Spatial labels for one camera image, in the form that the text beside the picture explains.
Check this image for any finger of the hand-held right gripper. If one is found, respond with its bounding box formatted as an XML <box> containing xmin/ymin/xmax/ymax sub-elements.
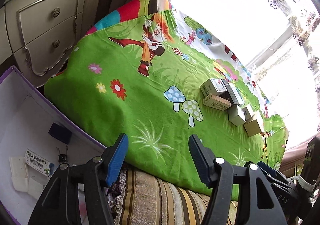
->
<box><xmin>257</xmin><ymin>161</ymin><xmax>298</xmax><ymax>192</ymax></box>

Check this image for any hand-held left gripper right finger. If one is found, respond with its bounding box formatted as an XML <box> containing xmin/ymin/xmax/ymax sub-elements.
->
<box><xmin>188</xmin><ymin>134</ymin><xmax>288</xmax><ymax>225</ymax></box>

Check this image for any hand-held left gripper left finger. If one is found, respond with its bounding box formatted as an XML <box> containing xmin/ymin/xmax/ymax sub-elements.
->
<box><xmin>27</xmin><ymin>133</ymin><xmax>129</xmax><ymax>225</ymax></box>

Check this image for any pile of small cardboard boxes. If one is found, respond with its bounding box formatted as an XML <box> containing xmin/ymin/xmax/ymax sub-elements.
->
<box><xmin>199</xmin><ymin>78</ymin><xmax>265</xmax><ymax>138</ymax></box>

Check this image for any dark blue small box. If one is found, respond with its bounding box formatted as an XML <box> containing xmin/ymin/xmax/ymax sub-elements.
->
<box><xmin>49</xmin><ymin>122</ymin><xmax>72</xmax><ymax>144</ymax></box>

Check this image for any white barcode-label box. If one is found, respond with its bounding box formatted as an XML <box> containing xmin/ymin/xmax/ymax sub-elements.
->
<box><xmin>24</xmin><ymin>149</ymin><xmax>55</xmax><ymax>177</ymax></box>

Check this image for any purple storage box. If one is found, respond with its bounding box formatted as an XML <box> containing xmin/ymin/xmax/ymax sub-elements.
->
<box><xmin>0</xmin><ymin>65</ymin><xmax>108</xmax><ymax>225</ymax></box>

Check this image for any dark wooden furniture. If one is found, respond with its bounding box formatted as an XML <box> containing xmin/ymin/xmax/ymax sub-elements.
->
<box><xmin>282</xmin><ymin>134</ymin><xmax>320</xmax><ymax>183</ymax></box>

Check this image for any black binder clip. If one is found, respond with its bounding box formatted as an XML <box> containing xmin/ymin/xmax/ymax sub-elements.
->
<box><xmin>55</xmin><ymin>146</ymin><xmax>70</xmax><ymax>167</ymax></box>

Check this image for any striped beige towel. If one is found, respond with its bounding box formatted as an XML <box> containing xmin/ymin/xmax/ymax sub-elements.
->
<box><xmin>107</xmin><ymin>165</ymin><xmax>238</xmax><ymax>225</ymax></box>

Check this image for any green cartoon printed blanket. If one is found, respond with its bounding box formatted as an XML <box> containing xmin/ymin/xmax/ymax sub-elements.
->
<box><xmin>44</xmin><ymin>0</ymin><xmax>290</xmax><ymax>202</ymax></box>

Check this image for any white foam pad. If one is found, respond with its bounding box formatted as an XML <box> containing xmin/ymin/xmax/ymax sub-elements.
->
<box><xmin>9</xmin><ymin>156</ymin><xmax>29</xmax><ymax>193</ymax></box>
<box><xmin>28</xmin><ymin>177</ymin><xmax>49</xmax><ymax>200</ymax></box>

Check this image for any cream cabinet with drawers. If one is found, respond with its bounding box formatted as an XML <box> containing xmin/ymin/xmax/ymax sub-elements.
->
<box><xmin>0</xmin><ymin>0</ymin><xmax>120</xmax><ymax>89</ymax></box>

